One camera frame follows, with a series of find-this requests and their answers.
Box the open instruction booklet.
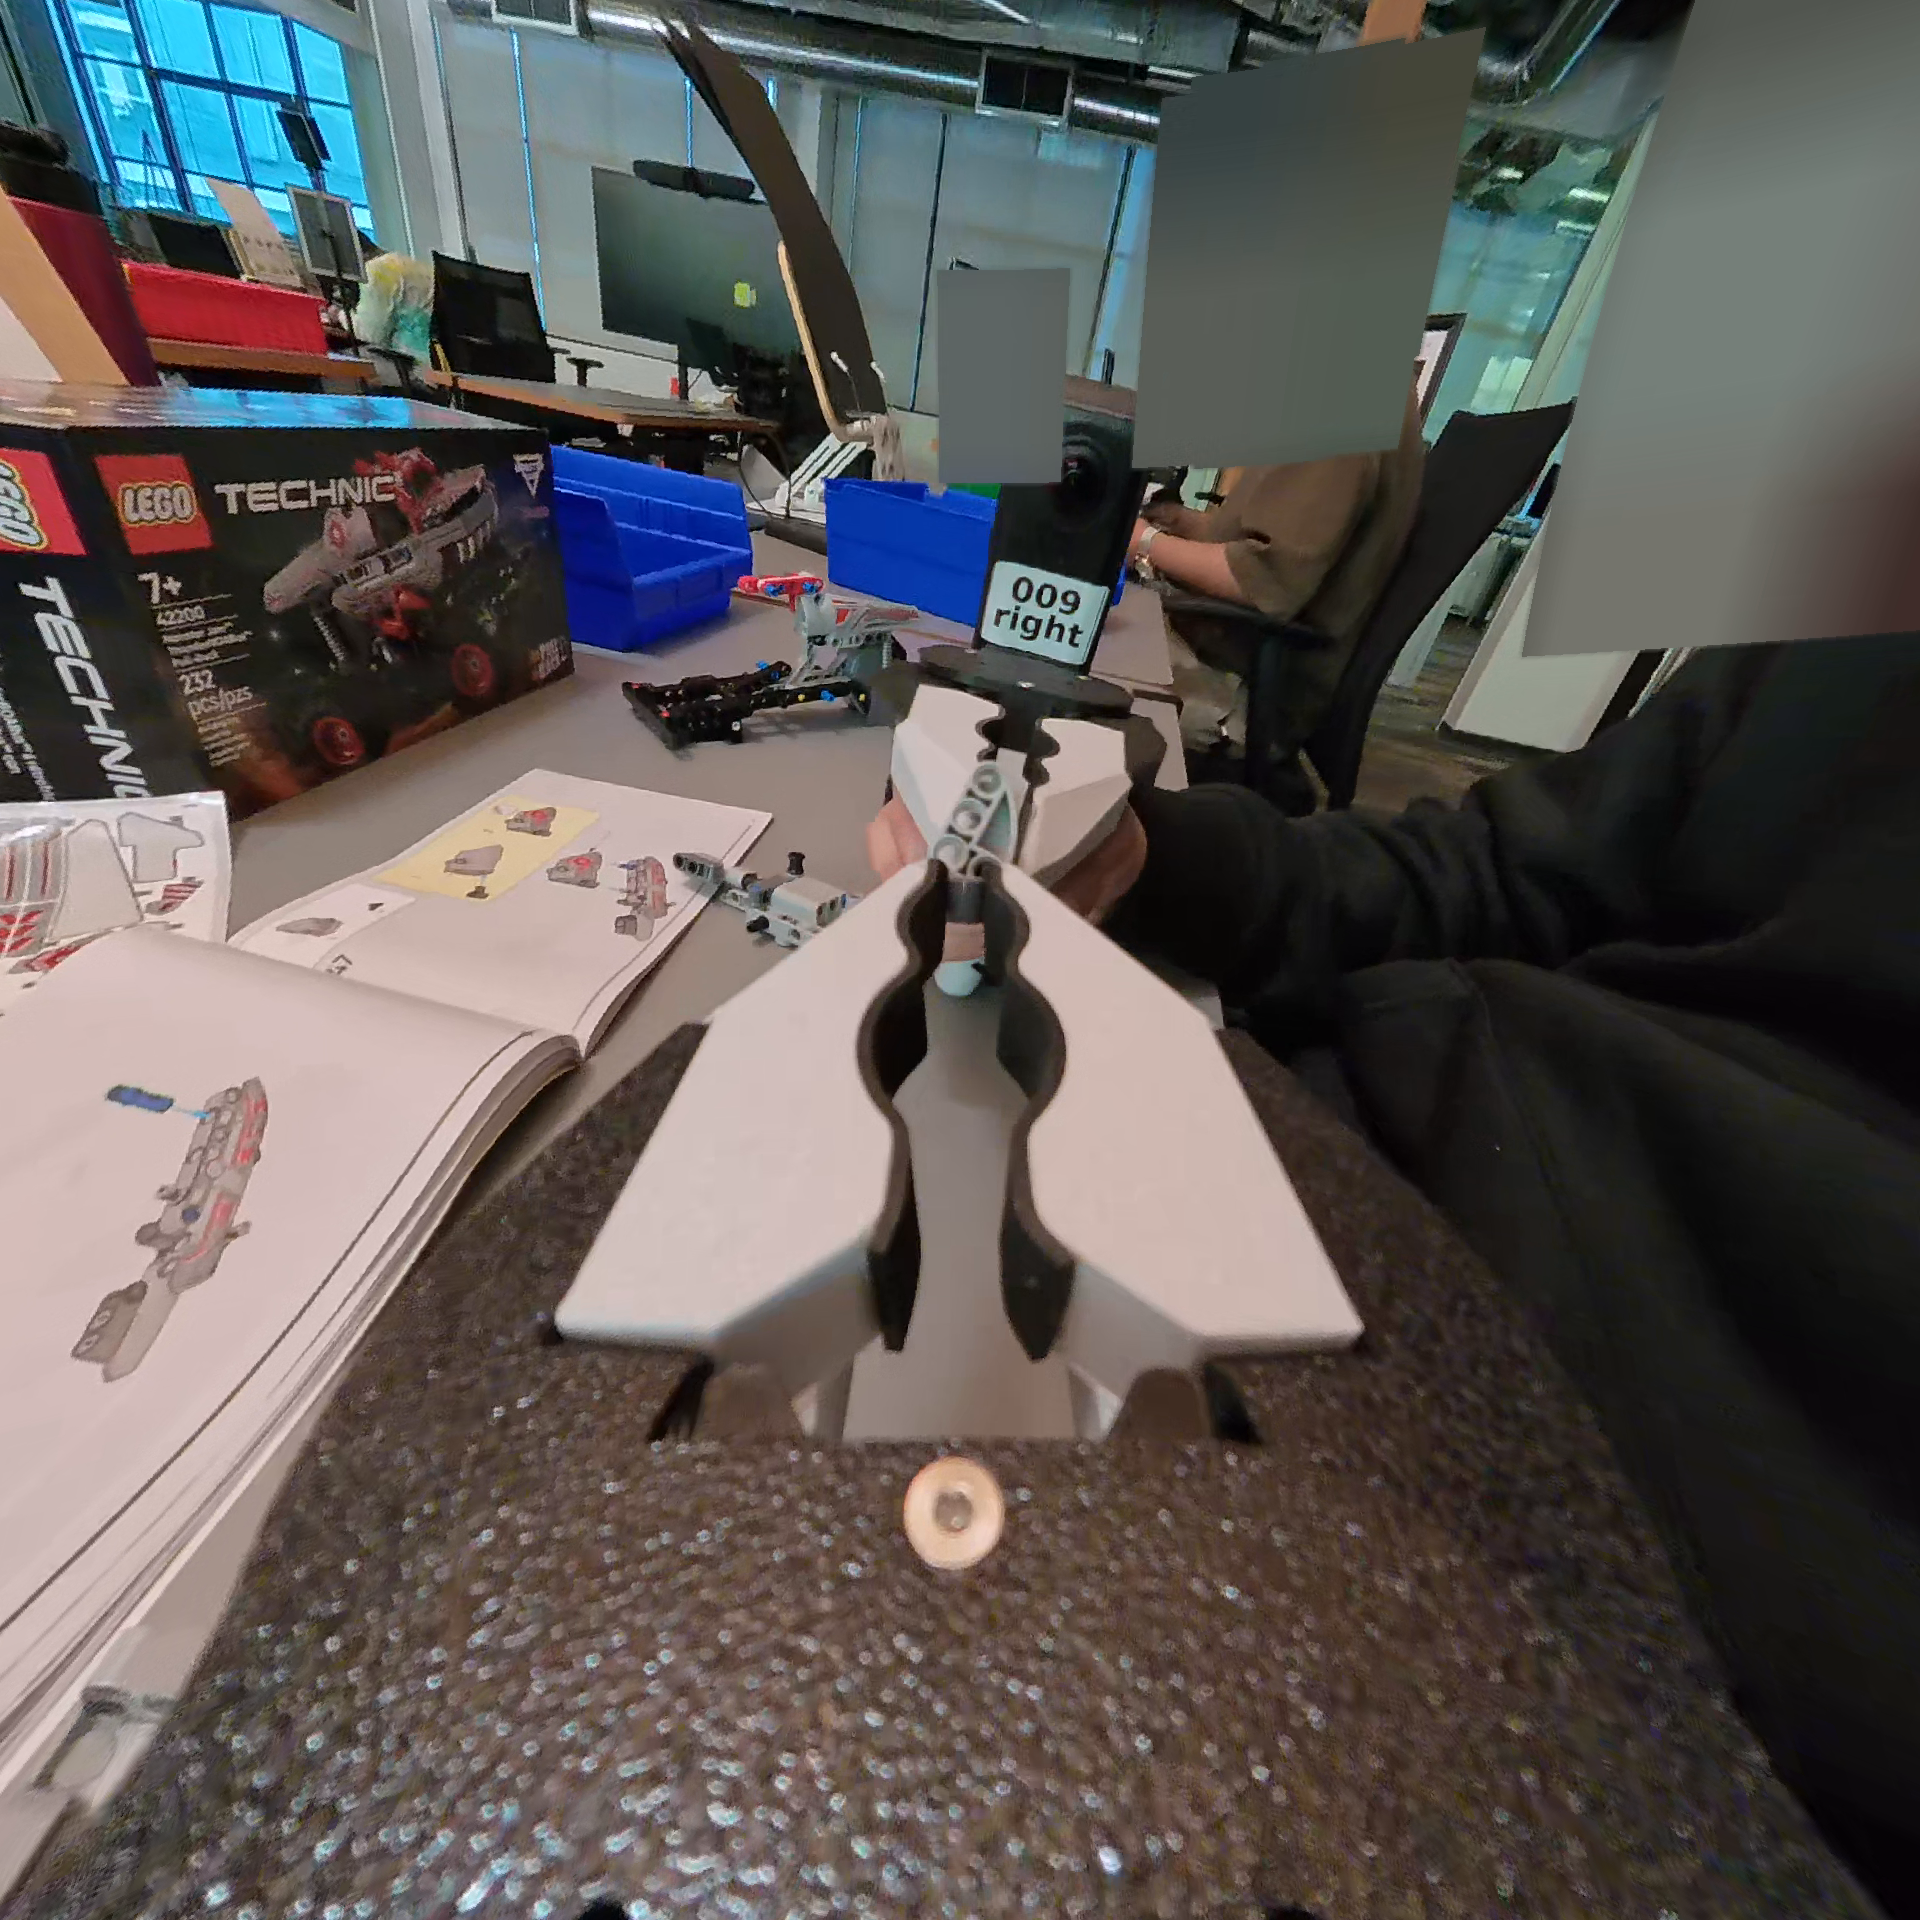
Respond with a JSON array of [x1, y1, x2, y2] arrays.
[[0, 769, 775, 1848]]

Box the black toy brick set box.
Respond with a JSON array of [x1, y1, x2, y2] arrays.
[[0, 383, 575, 819]]

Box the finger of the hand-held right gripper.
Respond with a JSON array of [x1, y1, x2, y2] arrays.
[[1018, 714, 1150, 889], [889, 684, 1004, 873]]

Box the black toy brick chassis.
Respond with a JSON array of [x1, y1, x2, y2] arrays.
[[622, 585, 921, 749]]

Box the red plastic bin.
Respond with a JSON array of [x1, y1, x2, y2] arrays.
[[124, 264, 331, 356]]

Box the blue plastic storage bin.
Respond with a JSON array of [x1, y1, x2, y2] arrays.
[[551, 444, 753, 652], [825, 479, 999, 625]]

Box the grey toy brick part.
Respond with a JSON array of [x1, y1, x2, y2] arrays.
[[931, 755, 1039, 1000]]

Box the black curved board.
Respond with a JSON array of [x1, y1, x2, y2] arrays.
[[661, 23, 897, 442]]

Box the grey desk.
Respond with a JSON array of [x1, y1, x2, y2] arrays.
[[225, 528, 1220, 1143]]

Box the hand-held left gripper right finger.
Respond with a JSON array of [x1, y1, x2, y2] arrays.
[[975, 867, 1365, 1440]]

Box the sticker sheet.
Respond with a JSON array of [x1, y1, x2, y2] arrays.
[[0, 791, 234, 1009]]

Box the person's black sleeved right forearm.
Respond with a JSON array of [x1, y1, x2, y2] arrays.
[[1118, 631, 1920, 1052]]

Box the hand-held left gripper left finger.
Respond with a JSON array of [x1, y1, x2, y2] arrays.
[[556, 867, 953, 1445]]

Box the person's right hand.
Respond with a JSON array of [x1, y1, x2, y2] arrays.
[[867, 795, 1154, 928]]

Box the wooden desk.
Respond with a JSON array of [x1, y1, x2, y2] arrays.
[[451, 372, 785, 453]]

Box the small grey toy brick assembly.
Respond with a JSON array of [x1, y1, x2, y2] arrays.
[[673, 848, 865, 951]]

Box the black monitor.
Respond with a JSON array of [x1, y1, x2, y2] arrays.
[[593, 164, 811, 369]]

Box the black office chair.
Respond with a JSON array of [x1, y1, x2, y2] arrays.
[[1171, 402, 1577, 812], [429, 251, 559, 387]]

